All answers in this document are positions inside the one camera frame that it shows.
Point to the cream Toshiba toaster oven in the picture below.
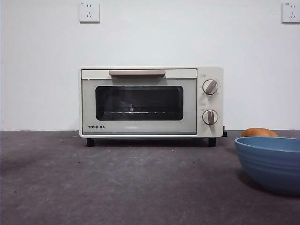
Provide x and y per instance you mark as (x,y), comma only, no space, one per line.
(209,103)

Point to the black oven foot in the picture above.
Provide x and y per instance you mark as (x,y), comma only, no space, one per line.
(90,142)
(212,142)

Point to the brown potato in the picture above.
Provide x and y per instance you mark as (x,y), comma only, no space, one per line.
(259,132)

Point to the blue ribbed bowl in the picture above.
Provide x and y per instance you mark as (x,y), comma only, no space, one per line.
(269,164)

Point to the white wall socket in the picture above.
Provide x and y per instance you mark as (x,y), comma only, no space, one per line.
(89,12)
(291,12)

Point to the cream oven knob beige grip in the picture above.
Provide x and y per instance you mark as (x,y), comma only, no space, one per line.
(210,87)
(210,117)

